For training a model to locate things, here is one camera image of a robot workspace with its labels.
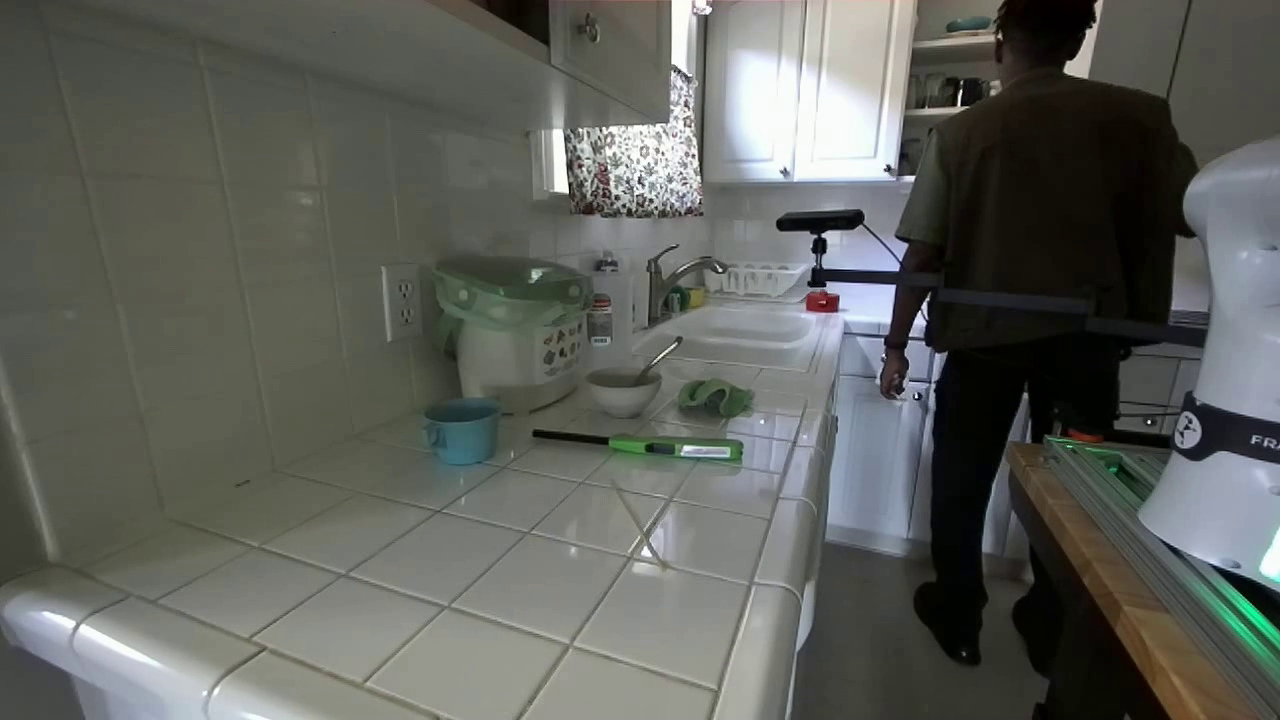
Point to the person in dark clothes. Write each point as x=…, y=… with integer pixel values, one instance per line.
x=1040, y=214

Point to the white upper cabinet body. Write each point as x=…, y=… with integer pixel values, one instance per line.
x=335, y=52

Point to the white translucent plastic jug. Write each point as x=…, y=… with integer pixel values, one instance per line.
x=605, y=314

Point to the green stick lighter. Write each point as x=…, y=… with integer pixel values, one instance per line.
x=666, y=449

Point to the white lower cabinet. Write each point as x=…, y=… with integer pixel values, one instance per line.
x=874, y=455

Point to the blue cup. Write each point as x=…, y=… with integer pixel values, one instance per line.
x=461, y=434

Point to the wooden workbench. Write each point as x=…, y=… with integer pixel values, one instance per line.
x=1104, y=584

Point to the white sink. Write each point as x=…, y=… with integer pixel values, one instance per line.
x=755, y=329

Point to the open shelf with dishes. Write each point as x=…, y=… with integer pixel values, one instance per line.
x=952, y=83

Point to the metal faucet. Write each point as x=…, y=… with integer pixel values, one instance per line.
x=666, y=282

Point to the white rice cooker green lid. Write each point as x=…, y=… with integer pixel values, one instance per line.
x=514, y=332

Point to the floral curtain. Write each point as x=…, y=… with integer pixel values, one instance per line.
x=632, y=164

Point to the metal spoon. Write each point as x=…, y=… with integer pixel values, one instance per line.
x=662, y=352

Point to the black stereo camera bar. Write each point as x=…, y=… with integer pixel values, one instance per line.
x=821, y=220

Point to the green bowl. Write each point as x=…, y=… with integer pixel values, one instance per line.
x=712, y=399

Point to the small red object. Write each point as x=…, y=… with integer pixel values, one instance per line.
x=821, y=301

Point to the black tripod boom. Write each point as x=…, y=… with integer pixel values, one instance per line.
x=855, y=276

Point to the white dish rack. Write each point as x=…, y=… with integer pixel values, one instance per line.
x=763, y=276

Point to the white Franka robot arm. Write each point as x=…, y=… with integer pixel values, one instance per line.
x=1226, y=375

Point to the white wall outlet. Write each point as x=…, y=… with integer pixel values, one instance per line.
x=402, y=301

